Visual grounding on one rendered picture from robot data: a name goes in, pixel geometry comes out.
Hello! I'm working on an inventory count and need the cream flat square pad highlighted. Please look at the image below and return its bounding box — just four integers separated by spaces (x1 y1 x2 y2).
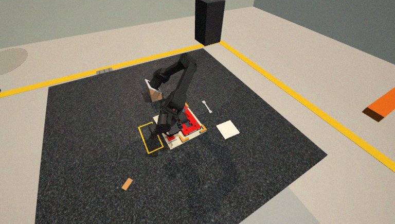
216 120 240 139

